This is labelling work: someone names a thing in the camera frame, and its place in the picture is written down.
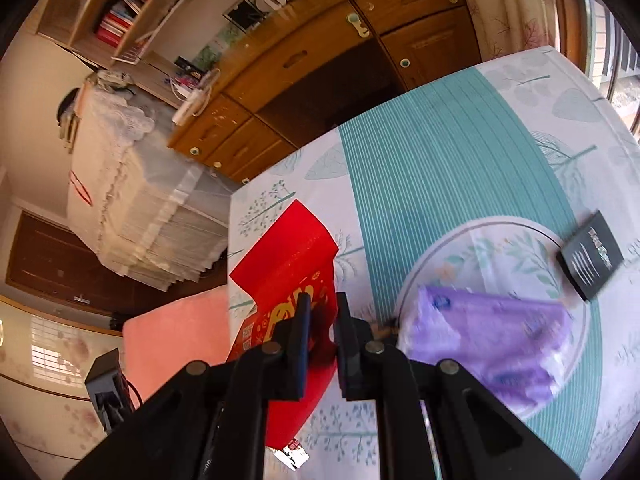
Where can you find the purple plastic bag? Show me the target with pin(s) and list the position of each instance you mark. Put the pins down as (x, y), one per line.
(512, 346)

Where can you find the metal window grille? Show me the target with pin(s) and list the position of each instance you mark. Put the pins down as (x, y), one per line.
(613, 63)

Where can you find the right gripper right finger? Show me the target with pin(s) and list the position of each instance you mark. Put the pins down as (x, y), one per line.
(351, 336)

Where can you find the white lace covered furniture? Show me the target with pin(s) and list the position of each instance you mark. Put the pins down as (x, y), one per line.
(146, 211)

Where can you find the round glass plate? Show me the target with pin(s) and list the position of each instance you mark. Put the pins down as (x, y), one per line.
(505, 256)

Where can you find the red snack packet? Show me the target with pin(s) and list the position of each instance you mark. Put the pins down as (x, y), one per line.
(294, 256)

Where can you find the wall bookshelf with books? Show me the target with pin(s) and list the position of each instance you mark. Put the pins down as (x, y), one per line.
(106, 31)

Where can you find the black small booklet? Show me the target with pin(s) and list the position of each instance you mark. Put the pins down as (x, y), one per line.
(590, 257)

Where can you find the black picture frame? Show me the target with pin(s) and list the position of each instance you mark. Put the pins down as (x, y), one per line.
(245, 15)

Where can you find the teal striped floral tablecloth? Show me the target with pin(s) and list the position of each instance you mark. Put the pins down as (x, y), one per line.
(514, 177)

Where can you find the wooden drawer desk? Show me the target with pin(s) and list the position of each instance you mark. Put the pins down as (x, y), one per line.
(313, 66)

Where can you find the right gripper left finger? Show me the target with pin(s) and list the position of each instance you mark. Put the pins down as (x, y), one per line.
(289, 371)

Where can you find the dark wooden door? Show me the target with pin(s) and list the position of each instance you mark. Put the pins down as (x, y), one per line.
(54, 264)

